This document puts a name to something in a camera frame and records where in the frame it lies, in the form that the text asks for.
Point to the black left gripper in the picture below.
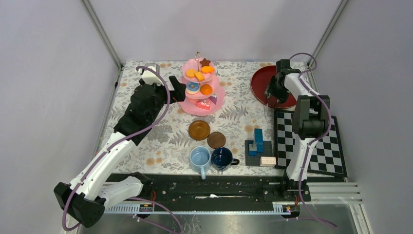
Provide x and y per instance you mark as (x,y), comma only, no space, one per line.
(168,91)

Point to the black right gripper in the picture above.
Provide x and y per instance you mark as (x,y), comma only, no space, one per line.
(277,86)

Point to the blue frosted donut toy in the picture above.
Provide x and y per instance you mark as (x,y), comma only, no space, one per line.
(192,88)

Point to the orange round cookie toy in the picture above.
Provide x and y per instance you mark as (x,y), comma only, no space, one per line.
(190,73)

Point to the yellow square biscuit toy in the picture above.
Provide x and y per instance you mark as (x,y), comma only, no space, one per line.
(199,76)

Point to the pink three-tier cake stand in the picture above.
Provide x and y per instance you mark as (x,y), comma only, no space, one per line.
(211,79)

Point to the orange tart toy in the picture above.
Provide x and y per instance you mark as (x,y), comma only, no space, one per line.
(206,89)

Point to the pink purple cake slice toy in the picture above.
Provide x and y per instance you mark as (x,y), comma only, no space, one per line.
(213,98)

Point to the brown star cookie toy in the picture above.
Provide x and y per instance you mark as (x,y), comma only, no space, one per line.
(205,62)

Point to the light brown wooden coaster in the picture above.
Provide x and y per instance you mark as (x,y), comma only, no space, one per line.
(199,130)

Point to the dark brown wooden coaster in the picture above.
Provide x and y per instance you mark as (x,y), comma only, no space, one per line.
(216,140)

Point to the light blue mug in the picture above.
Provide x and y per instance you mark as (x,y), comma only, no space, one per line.
(200,160)

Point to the orange yellow fish pastry toy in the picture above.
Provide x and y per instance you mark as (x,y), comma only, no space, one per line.
(207,70)

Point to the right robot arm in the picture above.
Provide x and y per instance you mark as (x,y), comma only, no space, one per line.
(311,119)

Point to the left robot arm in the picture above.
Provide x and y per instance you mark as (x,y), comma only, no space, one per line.
(85,198)

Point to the dark red round tray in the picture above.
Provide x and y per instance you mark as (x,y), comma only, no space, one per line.
(259,83)

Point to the floral patterned tablecloth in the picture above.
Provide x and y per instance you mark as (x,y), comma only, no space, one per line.
(166,149)

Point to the blue building block tower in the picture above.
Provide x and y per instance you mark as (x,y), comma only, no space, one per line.
(255,146)

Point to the white building block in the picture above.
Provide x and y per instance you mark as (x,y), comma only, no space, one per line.
(268,161)

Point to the grey building block baseplate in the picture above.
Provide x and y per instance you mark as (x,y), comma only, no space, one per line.
(255,160)

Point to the dark blue mug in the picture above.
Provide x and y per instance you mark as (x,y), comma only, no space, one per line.
(222,159)

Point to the black white checkerboard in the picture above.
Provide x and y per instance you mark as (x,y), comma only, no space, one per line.
(327,157)

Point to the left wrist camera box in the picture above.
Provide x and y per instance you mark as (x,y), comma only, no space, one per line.
(149,77)

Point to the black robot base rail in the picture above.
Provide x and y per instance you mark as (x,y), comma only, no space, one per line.
(220,193)

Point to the aluminium frame post right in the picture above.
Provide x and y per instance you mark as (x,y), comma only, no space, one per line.
(330,27)

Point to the aluminium frame post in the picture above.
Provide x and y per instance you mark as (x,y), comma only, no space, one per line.
(92,14)
(330,27)

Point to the aluminium frame post left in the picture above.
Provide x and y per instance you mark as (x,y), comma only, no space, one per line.
(92,14)

